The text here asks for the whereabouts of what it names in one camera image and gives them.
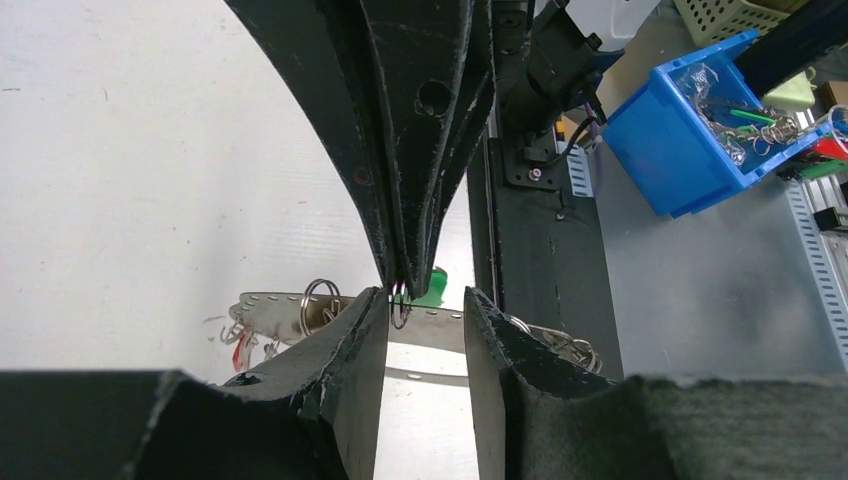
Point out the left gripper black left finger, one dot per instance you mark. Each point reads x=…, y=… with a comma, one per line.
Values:
x=311, y=412

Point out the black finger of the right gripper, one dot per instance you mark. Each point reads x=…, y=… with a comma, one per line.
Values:
x=436, y=88
x=322, y=51

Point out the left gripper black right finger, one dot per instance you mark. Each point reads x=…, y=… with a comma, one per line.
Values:
x=537, y=415

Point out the red tagged key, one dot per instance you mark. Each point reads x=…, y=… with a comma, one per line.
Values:
x=241, y=358

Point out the green tagged key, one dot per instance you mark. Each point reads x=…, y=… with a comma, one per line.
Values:
x=433, y=297

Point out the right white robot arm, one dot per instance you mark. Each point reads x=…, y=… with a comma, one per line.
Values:
x=549, y=57

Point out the blue plastic bin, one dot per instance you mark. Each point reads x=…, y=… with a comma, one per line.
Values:
x=695, y=134

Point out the green perforated basket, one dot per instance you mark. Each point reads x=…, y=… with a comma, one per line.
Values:
x=710, y=21

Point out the black cylindrical tube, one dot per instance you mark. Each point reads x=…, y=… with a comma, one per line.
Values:
x=806, y=36

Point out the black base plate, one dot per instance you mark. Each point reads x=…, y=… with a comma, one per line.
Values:
x=538, y=249

